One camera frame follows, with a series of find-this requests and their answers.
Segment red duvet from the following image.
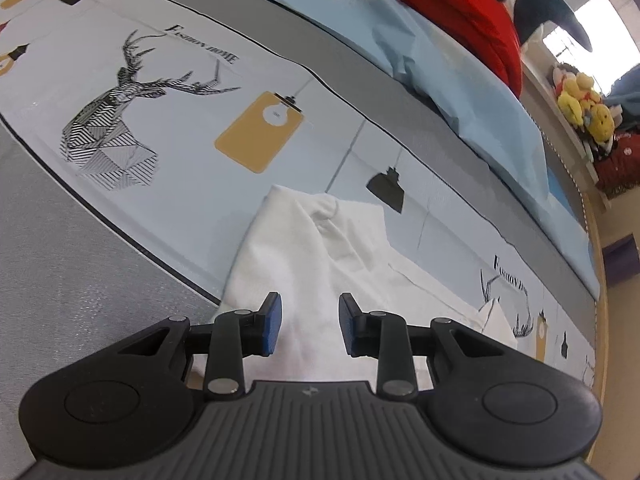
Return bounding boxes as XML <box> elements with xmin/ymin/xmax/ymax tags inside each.
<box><xmin>309</xmin><ymin>0</ymin><xmax>524</xmax><ymax>99</ymax></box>

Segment white headboard ledge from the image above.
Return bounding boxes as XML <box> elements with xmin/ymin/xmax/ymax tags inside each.
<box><xmin>519</xmin><ymin>45</ymin><xmax>614</xmax><ymax>211</ymax></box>

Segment wooden bed frame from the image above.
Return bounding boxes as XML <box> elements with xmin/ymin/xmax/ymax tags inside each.
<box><xmin>575</xmin><ymin>180</ymin><xmax>610</xmax><ymax>411</ymax></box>

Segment printed grey bed sheet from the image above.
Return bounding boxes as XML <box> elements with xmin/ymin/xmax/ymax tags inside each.
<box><xmin>0</xmin><ymin>0</ymin><xmax>601</xmax><ymax>396</ymax></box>

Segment light blue blanket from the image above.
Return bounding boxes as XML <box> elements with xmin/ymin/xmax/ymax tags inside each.
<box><xmin>192</xmin><ymin>0</ymin><xmax>601</xmax><ymax>301</ymax></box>

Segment white small garment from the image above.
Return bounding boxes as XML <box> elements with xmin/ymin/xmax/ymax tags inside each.
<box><xmin>187</xmin><ymin>185</ymin><xmax>519</xmax><ymax>394</ymax></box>

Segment dark teal plush toy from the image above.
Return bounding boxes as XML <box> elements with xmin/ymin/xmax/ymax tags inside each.
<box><xmin>500</xmin><ymin>0</ymin><xmax>597</xmax><ymax>54</ymax></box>

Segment yellow plush toys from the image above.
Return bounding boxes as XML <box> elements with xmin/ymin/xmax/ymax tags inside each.
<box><xmin>552</xmin><ymin>62</ymin><xmax>619</xmax><ymax>144</ymax></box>

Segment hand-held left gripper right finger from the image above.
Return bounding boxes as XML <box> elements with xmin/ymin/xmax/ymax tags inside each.
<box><xmin>338</xmin><ymin>292</ymin><xmax>507</xmax><ymax>401</ymax></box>

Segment purple box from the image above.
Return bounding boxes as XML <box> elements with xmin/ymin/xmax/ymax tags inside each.
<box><xmin>602</xmin><ymin>236</ymin><xmax>640</xmax><ymax>287</ymax></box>

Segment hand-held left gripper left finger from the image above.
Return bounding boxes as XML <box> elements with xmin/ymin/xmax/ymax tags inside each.
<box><xmin>118</xmin><ymin>291</ymin><xmax>283</xmax><ymax>401</ymax></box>

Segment dark red plush toy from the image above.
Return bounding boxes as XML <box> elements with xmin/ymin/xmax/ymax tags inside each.
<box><xmin>592</xmin><ymin>132</ymin><xmax>640</xmax><ymax>197</ymax></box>

